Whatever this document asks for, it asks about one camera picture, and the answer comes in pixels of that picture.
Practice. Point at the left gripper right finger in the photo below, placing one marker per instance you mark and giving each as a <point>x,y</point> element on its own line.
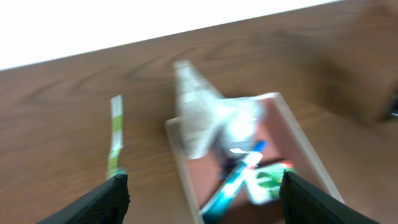
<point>304,203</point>

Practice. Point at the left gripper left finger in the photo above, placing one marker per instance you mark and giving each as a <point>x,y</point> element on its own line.
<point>107,203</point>

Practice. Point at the green white toothbrush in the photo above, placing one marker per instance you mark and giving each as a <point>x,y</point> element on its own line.
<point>117,144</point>

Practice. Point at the green white soap box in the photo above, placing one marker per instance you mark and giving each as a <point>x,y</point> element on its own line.
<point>263,184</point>

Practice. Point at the blue disposable razor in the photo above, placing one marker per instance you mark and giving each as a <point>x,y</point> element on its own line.
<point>259,146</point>

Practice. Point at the red green toothpaste tube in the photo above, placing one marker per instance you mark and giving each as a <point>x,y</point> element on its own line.
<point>219,204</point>

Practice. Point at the clear pump bottle blue liquid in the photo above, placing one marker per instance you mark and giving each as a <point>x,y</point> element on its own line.
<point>238,134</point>

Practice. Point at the white conditioner tube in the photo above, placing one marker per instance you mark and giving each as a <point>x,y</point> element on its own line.
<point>198,125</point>

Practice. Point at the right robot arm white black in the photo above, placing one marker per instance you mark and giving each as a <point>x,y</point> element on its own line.
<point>393,110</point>

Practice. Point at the white box with pink interior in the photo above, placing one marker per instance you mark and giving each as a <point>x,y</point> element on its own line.
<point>287,141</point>

